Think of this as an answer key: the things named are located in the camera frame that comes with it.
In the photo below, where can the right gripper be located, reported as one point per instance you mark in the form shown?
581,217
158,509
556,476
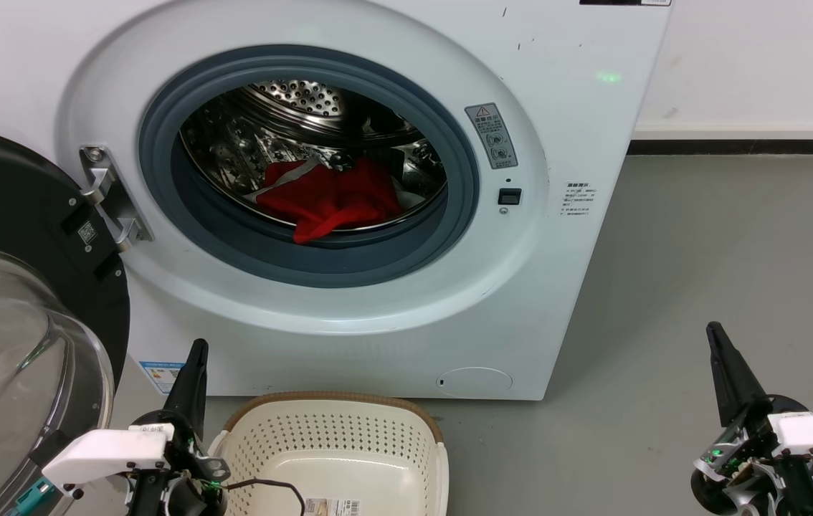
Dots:
743,473

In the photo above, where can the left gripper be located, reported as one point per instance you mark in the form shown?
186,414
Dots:
188,494

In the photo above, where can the red garment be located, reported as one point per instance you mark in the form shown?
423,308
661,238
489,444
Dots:
327,201

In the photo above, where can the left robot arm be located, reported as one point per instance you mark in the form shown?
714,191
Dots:
37,494

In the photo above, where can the cream plastic laundry basket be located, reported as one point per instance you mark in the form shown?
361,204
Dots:
335,437

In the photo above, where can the stainless steel washing machine drum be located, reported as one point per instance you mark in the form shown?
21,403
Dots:
249,150

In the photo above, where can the black round washer door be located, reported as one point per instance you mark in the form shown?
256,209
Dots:
19,201

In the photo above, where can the blue energy label sticker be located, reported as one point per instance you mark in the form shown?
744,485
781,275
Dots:
159,376

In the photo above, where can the grey rubber door gasket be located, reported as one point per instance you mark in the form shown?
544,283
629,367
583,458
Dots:
249,251

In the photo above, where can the paper label with barcode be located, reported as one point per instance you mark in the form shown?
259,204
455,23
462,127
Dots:
333,508

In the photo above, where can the small QR sticker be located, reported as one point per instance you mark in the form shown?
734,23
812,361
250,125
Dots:
87,232

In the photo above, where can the white front-load washing machine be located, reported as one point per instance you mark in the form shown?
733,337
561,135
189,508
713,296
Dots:
557,287

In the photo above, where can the silver door hinge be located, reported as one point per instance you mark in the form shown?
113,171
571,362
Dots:
109,197

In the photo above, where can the white and black baseboard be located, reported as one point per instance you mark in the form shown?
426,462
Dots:
736,140

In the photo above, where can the round filter cover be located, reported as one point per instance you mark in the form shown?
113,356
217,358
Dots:
474,383

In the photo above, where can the black door latch slot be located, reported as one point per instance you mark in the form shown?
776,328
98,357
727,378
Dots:
510,196

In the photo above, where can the grey warning sticker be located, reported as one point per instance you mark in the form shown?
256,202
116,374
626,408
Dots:
492,136

